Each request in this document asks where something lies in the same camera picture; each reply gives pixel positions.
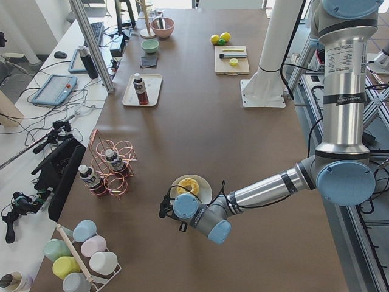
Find black keyboard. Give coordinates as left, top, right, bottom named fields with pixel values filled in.
left=89, top=22, right=105, bottom=46

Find light blue cup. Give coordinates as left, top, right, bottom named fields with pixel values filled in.
left=73, top=220, right=97, bottom=243

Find blue teach pendant tablet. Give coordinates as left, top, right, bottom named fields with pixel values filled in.
left=31, top=74, right=78, bottom=106

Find pink bowl with ice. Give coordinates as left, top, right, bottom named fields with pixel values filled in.
left=151, top=16, right=175, bottom=38

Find green lime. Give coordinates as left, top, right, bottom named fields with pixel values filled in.
left=216, top=38, right=226, bottom=46

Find cream rabbit tray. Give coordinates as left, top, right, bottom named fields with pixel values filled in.
left=122, top=74, right=162, bottom=107

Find half lemon slice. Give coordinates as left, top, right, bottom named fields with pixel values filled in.
left=229, top=58, right=239, bottom=66

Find grey folded cloth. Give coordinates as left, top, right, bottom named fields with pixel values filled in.
left=140, top=55, right=159, bottom=68

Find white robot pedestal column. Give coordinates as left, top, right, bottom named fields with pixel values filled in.
left=241, top=0, right=305, bottom=108

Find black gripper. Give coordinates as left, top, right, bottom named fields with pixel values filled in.
left=159, top=185, right=187, bottom=232

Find steel ice scoop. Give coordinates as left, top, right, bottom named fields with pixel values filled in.
left=154, top=16, right=170, bottom=30

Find black computer mouse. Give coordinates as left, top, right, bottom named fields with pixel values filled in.
left=54, top=51, right=67, bottom=59

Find mint green cup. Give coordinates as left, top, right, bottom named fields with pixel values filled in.
left=43, top=239, right=72, bottom=262

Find brown drink bottle on tray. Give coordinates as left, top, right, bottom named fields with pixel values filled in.
left=133, top=73, right=149, bottom=105

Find grey cup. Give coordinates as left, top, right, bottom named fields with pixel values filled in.
left=62, top=273, right=91, bottom=292

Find yellow cup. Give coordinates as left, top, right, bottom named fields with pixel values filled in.
left=52, top=256, right=81, bottom=280

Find paper cup corner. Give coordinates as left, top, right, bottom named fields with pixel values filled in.
left=1, top=271, right=33, bottom=292

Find dark bottle in rack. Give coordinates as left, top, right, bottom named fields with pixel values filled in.
left=105, top=148, right=129, bottom=177
left=78, top=164, right=107, bottom=196

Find yellow lemon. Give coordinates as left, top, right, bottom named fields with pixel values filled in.
left=220, top=32, right=231, bottom=43
left=210, top=34, right=220, bottom=44

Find copper wire bottle rack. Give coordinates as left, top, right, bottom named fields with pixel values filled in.
left=88, top=128, right=137, bottom=199

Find aluminium frame post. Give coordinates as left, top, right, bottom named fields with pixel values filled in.
left=69, top=0, right=115, bottom=94

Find yellow glazed donut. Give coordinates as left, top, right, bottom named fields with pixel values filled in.
left=176, top=177, right=200, bottom=195

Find wooden cutting board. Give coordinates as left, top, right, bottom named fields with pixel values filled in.
left=214, top=46, right=250, bottom=75

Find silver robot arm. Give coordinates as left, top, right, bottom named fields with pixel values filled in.
left=159, top=1, right=381, bottom=244

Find pink cup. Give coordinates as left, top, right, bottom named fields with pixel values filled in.
left=81, top=235, right=107, bottom=258

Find black camera on tripod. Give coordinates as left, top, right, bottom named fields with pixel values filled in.
left=33, top=120, right=73, bottom=154

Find mint green bowl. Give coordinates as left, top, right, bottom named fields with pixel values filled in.
left=141, top=39, right=159, bottom=54

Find white cup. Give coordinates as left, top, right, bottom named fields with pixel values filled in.
left=89, top=251, right=118, bottom=276

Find black thermos bottle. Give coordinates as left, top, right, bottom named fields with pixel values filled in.
left=78, top=46, right=98, bottom=79

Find white round plate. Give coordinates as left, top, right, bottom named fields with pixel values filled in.
left=170, top=175, right=212, bottom=204

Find yellow plastic knife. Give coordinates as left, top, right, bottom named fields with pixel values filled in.
left=222, top=48, right=245, bottom=52

